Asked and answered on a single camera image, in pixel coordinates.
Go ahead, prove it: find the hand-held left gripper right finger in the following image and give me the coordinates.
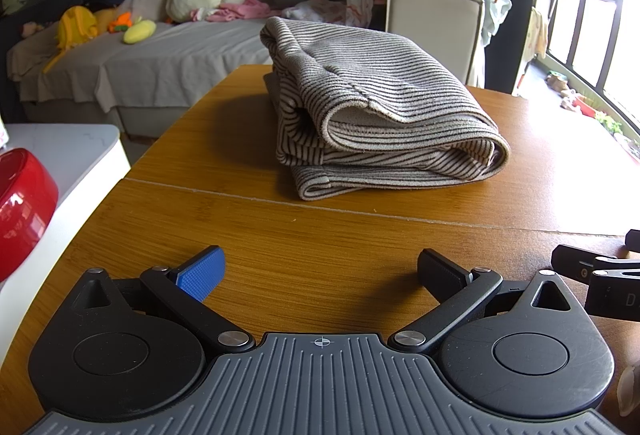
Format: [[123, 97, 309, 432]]
[[390, 249, 576, 356]]

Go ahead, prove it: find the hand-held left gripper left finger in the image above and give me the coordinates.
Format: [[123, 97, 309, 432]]
[[74, 246, 255, 355]]

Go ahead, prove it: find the grey striped sweater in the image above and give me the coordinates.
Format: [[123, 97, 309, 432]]
[[260, 16, 511, 202]]

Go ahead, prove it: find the green plant tray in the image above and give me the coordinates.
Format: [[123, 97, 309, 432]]
[[595, 111, 623, 133]]

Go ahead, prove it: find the white side table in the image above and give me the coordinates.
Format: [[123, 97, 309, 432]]
[[0, 124, 132, 286]]

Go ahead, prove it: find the red bowl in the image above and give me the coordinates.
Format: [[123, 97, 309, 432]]
[[0, 148, 60, 283]]

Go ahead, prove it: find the grey covered sofa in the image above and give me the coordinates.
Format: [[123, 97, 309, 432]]
[[7, 0, 486, 138]]

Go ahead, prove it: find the beige hanging cloth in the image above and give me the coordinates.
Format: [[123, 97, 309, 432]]
[[527, 8, 548, 61]]

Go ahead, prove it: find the yellow-green plush mango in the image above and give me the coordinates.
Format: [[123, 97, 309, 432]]
[[123, 16, 157, 44]]

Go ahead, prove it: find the orange plush toy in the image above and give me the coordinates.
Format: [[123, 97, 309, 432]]
[[109, 11, 136, 34]]

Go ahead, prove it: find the yellow plush toy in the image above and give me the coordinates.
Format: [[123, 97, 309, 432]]
[[42, 6, 98, 73]]

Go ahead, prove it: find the black window frame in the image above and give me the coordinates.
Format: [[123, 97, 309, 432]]
[[547, 0, 640, 156]]

